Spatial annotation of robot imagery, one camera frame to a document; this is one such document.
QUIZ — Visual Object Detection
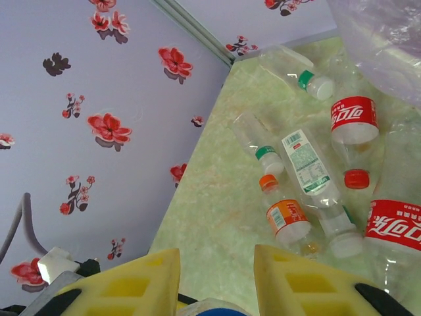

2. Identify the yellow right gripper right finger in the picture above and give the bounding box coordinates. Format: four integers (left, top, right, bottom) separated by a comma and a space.
256, 244, 415, 316

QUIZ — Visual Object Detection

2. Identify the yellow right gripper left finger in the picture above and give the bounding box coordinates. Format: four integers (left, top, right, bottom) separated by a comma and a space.
14, 248, 181, 316

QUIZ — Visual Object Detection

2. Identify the clear bottle orange label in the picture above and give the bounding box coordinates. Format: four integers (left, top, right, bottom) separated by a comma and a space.
259, 173, 322, 256

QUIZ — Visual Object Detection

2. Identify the clear bottle green ring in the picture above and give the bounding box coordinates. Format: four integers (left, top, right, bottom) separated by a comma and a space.
231, 111, 285, 176
258, 45, 335, 101

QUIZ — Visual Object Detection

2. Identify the clear cola bottle red label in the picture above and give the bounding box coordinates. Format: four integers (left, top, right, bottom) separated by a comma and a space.
363, 115, 421, 305
328, 57, 381, 190

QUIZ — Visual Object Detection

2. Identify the clear plastic bin liner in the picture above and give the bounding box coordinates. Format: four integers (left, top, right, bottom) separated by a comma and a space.
325, 0, 421, 109

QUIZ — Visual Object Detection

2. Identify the clear bottle white green label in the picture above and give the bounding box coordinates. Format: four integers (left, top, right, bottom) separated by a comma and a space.
280, 128, 364, 260

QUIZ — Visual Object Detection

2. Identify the grey right arm cable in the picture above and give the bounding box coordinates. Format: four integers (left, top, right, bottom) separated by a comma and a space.
0, 192, 74, 286

